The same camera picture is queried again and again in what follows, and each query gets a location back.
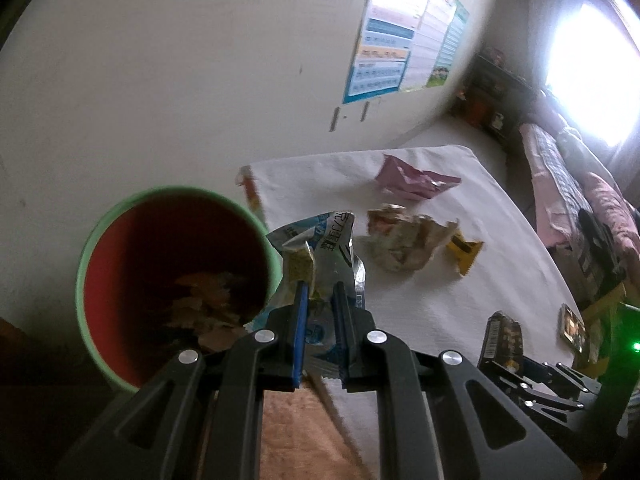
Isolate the pale chart wall poster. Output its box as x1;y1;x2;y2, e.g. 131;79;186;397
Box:
400;0;458;92

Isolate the brown fluffy rug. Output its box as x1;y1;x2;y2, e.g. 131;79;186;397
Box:
260;380;371;480

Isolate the teal wall poster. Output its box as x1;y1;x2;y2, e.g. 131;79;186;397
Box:
425;2;470;89

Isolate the smartphone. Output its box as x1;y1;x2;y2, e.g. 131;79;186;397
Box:
559;303;587;352

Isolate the bright window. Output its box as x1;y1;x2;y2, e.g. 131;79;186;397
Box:
545;2;640;148

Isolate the pink wrapper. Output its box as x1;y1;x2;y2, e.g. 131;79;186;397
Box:
375;154;462;204

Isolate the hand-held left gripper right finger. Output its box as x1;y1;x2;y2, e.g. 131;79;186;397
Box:
331;281;585;480

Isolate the dark shelf unit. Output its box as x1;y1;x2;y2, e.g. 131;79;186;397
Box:
452;50;538;141

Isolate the yellow wrapper in bin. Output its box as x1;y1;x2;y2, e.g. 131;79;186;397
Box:
175;270;246;311

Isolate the dark brown snack packet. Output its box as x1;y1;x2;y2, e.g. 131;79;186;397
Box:
477;310;524;373

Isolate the tan crumpled packet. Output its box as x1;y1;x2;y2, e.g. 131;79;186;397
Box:
170;296;249;351

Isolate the dark cloth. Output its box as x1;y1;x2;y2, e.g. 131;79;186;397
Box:
577;207;627;277

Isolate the crumpled brown white wrapper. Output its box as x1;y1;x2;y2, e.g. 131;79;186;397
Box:
366;203;460;274

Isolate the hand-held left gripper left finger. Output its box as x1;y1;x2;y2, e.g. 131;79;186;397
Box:
55;282;310;480

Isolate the yellow black wrapper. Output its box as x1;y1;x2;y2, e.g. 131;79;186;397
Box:
445;230;485;277

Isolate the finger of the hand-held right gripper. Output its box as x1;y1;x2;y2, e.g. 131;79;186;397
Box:
479;366;586;426
520;359;602;397

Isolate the green bin with red inside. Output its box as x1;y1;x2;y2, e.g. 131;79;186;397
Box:
75;186;283;395

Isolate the wooden chair frame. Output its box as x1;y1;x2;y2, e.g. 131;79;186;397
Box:
582;285;626;366

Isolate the blue framed wall poster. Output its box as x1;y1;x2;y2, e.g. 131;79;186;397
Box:
342;0;433;106

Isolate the blue white snack wrapper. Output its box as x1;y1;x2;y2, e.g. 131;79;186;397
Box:
265;210;368;381

